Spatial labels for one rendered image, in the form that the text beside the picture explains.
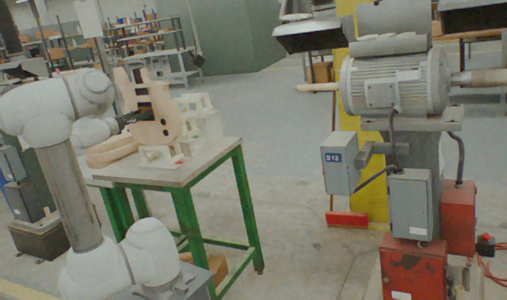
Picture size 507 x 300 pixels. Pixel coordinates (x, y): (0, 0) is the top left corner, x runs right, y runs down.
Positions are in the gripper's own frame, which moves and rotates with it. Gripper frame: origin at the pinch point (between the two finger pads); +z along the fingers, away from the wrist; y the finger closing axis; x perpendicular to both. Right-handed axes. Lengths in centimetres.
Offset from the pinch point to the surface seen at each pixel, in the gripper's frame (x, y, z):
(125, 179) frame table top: -30.7, -9.6, -15.3
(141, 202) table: -81, -73, 39
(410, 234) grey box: -54, 122, 7
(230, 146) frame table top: -30.0, 24.6, 30.4
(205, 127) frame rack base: -17.3, 13.3, 27.0
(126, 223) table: -61, -25, -12
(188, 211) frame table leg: -46, 25, -12
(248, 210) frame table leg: -74, 23, 38
